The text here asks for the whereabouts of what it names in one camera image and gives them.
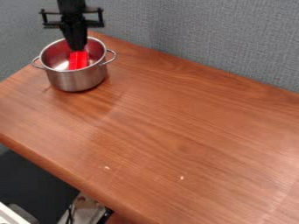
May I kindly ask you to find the white object at corner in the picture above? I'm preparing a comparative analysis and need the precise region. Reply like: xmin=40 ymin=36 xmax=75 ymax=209
xmin=0 ymin=202 xmax=31 ymax=224

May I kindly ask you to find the stainless steel pot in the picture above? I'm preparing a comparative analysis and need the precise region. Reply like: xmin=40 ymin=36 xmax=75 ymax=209
xmin=32 ymin=37 xmax=117 ymax=92

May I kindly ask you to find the white table leg frame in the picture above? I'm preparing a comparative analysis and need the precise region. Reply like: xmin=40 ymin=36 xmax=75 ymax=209
xmin=57 ymin=192 xmax=113 ymax=224

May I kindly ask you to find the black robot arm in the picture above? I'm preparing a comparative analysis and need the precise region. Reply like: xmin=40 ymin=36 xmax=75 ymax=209
xmin=39 ymin=0 xmax=105 ymax=51

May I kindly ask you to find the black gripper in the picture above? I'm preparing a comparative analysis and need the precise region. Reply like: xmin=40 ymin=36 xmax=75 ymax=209
xmin=39 ymin=7 xmax=105 ymax=51

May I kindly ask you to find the red block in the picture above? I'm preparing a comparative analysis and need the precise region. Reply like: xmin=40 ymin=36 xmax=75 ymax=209
xmin=69 ymin=51 xmax=89 ymax=70

